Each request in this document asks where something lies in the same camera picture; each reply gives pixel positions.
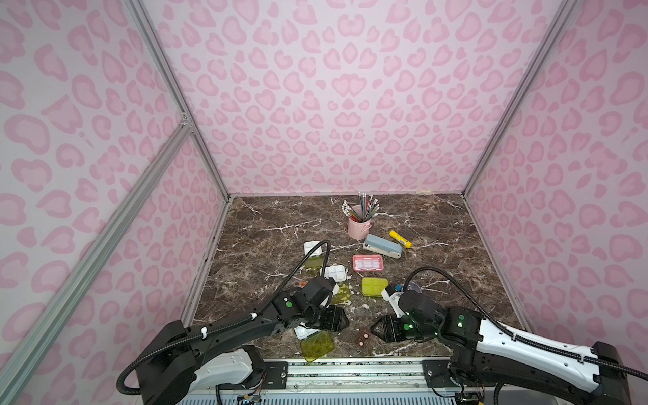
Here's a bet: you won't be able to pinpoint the small dark red pillbox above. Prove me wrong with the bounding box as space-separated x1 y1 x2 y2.
356 328 371 349

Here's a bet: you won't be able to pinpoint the green pillbox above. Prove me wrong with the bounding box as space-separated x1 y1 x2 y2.
361 277 389 297
304 241 323 270
325 265 351 305
295 327 335 363

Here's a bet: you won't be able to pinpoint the pink red rectangular pillbox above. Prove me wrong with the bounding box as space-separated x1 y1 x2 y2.
352 255 384 273

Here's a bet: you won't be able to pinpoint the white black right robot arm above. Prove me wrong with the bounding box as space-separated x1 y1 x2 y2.
371 290 631 404

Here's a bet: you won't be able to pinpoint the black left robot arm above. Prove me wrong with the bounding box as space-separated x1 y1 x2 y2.
116 276 349 404

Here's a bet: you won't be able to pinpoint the green pillbox front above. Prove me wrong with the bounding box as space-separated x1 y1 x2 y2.
295 327 335 363

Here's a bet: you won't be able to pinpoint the grey blue stapler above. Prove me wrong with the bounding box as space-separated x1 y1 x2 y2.
364 235 403 259

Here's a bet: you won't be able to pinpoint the yellow glue stick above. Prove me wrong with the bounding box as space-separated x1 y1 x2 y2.
389 231 412 249

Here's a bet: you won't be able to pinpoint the pink pencil cup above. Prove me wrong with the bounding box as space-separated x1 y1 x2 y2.
347 205 372 241

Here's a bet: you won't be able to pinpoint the pencils in cup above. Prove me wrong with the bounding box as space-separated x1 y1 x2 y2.
342 193 381 223

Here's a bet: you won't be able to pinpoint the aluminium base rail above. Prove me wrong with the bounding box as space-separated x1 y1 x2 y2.
141 356 507 405

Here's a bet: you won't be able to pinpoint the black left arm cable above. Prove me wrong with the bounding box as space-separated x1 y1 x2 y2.
115 240 332 405

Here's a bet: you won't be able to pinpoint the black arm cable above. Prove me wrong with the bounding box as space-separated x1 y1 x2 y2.
115 240 332 405
403 266 648 405

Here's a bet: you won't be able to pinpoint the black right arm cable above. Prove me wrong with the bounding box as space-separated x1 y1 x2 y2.
403 266 648 405

